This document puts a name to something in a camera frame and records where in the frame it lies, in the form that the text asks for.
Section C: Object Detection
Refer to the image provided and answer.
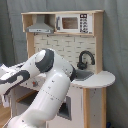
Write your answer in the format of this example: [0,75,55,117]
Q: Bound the toy microwave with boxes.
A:
[56,14,93,33]

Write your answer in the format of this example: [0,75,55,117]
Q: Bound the black toy faucet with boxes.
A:
[77,50,95,70]

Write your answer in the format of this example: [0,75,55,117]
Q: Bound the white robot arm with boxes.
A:
[0,49,76,128]

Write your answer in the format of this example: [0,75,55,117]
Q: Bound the grey range hood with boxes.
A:
[26,15,54,34]

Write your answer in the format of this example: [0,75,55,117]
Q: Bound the wooden toy kitchen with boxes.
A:
[9,9,117,128]

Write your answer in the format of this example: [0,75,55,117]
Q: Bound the metal toy sink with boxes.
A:
[75,69,93,81]

